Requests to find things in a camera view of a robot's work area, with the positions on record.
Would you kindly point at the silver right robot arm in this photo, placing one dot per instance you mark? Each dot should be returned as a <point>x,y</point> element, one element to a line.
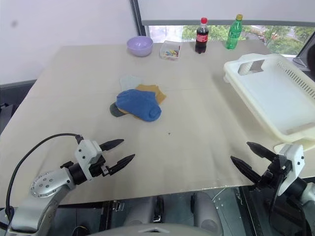
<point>307,194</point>

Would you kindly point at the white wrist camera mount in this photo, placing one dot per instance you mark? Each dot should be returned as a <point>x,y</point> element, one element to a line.
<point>86,152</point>
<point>292,157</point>

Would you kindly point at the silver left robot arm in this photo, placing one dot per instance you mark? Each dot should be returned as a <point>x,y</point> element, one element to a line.
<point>49,186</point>

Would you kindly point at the grey robot chest edge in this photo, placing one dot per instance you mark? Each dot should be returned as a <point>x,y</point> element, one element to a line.
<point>157,229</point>

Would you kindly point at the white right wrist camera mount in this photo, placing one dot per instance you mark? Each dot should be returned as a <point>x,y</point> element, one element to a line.
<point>292,157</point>

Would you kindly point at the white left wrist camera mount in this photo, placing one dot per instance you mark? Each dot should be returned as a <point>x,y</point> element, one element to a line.
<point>86,152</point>

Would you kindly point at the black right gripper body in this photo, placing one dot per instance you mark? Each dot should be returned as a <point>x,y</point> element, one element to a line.
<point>270,178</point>

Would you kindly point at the pale mint white sock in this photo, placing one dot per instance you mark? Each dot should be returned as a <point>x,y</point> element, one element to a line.
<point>129,81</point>

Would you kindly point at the grey roller blind rail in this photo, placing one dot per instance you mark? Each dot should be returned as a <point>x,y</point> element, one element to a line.
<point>221,23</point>

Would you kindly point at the purple plastic bowl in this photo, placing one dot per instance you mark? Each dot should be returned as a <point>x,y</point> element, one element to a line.
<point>139,46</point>

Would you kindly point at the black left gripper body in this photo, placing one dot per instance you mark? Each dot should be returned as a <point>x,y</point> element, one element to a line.
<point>101,170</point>

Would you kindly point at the cola bottle with red cap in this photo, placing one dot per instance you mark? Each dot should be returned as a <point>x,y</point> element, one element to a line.
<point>201,37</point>

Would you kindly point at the blue cloth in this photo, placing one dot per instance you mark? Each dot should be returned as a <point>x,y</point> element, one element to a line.
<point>137,104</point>

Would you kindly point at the mustard yellow sock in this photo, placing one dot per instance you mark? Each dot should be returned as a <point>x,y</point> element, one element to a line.
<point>157,94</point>

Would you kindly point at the green bottle with yellow cap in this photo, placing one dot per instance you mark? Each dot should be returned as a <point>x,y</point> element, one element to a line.
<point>233,34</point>

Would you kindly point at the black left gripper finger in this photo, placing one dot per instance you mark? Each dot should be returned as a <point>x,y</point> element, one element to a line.
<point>121,163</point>
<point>110,144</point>

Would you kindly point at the clear box with coloured clips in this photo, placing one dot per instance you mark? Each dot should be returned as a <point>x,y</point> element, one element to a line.
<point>169,51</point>

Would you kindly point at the dark grey green sock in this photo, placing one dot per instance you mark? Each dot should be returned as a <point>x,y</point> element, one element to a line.
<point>115,111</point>

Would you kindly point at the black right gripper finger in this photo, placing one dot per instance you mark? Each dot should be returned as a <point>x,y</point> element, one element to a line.
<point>246,169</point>
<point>262,151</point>

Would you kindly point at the dark window frame post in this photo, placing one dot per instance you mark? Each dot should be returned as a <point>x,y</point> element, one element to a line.
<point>137,17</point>

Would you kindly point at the white plastic dish rack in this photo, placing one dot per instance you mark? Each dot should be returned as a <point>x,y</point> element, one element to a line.
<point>268,93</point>

